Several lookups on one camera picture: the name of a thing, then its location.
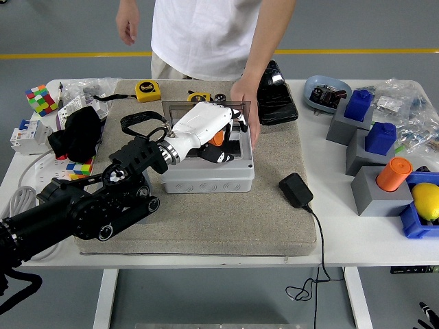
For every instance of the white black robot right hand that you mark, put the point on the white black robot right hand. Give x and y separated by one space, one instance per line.
427 310

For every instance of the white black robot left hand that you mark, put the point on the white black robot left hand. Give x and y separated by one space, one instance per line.
202 123

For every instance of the person's right hand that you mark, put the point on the person's right hand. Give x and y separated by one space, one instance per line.
127 24

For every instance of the person's left hand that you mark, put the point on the person's left hand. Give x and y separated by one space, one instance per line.
247 92

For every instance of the orange cylinder battery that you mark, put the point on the orange cylinder battery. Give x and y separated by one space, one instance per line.
392 174
216 140

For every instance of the grey junction box tinted lid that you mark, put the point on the grey junction box tinted lid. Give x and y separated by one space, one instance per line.
205 178

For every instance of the person's right forearm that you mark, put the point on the person's right forearm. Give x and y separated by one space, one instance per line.
127 3

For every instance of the person's left forearm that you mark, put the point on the person's left forearm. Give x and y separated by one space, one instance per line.
264 51

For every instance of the blue block battery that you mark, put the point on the blue block battery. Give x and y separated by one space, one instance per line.
358 106
379 138

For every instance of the black cylinder capacitor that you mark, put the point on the black cylinder capacitor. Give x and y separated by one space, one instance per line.
220 97

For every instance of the glossy black pedal device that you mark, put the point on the glossy black pedal device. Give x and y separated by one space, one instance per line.
278 103

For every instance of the black table control panel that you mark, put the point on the black table control panel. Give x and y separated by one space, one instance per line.
411 269

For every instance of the blue-grey bowl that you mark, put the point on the blue-grey bowl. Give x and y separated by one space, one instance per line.
315 84

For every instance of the white table leg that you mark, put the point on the white table leg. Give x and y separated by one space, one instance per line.
104 298
358 298

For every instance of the person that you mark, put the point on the person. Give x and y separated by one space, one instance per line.
205 34

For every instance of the grey block round hole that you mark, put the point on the grey block round hole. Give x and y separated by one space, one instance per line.
370 198
148 180

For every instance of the dark electronic components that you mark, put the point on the dark electronic components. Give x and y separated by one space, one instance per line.
326 96

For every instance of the blue plastic bin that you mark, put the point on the blue plastic bin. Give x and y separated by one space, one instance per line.
411 222

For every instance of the black silver pen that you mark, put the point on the black silver pen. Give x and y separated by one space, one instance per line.
60 89

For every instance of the grey block square hole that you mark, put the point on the grey block square hole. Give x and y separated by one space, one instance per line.
337 128
356 157

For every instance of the grey-brown mat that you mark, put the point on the grey-brown mat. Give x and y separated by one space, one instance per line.
205 222

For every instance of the white purple printed packet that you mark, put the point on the white purple printed packet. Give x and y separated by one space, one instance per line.
68 109

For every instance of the black power adapter plug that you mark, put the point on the black power adapter plug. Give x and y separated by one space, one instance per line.
295 188

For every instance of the yellow lemon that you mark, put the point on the yellow lemon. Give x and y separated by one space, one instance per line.
425 200

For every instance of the large colourful puzzle cube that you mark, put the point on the large colourful puzzle cube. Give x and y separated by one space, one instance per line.
41 101

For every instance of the black cloth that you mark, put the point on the black cloth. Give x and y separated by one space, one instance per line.
79 133

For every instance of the small colourful puzzle cube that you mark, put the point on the small colourful puzzle cube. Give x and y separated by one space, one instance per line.
79 168

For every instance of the small packet white parts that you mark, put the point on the small packet white parts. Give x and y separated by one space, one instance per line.
387 103

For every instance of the small green strip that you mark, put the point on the small green strip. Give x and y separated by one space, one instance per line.
399 148

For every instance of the white power strip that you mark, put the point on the white power strip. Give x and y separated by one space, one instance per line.
48 174

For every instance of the clear plastic bags of parts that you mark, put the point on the clear plastic bags of parts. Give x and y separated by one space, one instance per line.
418 120

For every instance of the white circuit breaker blue switch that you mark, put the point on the white circuit breaker blue switch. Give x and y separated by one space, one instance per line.
29 137

